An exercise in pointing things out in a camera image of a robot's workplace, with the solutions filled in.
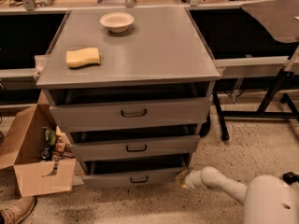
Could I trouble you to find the grey middle drawer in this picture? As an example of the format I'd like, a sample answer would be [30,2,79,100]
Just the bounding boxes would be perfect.
[67,124,200,161]

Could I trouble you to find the grey drawer cabinet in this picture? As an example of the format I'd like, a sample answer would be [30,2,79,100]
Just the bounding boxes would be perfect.
[36,6,221,173]

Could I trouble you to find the black table stand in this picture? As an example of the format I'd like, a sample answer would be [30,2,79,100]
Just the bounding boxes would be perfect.
[212,69,299,141]

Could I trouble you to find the grey side table top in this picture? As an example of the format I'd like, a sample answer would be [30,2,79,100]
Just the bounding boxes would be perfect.
[241,0,299,43]

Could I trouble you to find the snack packets in box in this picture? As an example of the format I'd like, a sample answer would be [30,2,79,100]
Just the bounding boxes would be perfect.
[40,127,75,161]

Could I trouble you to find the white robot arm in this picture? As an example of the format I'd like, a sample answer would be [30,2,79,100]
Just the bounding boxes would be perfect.
[176,167,299,224]

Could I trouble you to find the grey drawer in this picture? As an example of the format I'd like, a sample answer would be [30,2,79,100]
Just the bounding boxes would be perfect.
[46,83,210,133]
[67,124,200,161]
[83,153,190,188]

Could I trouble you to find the grey bottom drawer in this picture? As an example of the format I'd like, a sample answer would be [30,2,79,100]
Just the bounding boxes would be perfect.
[83,153,190,188]

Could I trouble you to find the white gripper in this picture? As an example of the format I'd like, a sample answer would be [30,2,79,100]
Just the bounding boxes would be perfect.
[176,170,205,189]

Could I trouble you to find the yellow sponge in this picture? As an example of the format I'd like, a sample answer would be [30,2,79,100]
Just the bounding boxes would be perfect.
[66,48,101,69]

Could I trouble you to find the open cardboard box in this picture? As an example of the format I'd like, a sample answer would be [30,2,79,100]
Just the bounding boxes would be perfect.
[0,91,76,197]

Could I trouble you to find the white bowl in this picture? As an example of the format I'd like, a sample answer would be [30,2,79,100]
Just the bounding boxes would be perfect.
[99,12,135,34]

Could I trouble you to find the black floor object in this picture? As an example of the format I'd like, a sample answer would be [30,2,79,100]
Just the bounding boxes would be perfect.
[282,172,299,185]

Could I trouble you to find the brown shoe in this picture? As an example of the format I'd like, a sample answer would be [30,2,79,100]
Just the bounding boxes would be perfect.
[0,197,36,224]

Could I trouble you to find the grey top drawer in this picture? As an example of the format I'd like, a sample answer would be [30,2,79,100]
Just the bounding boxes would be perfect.
[46,83,210,133]

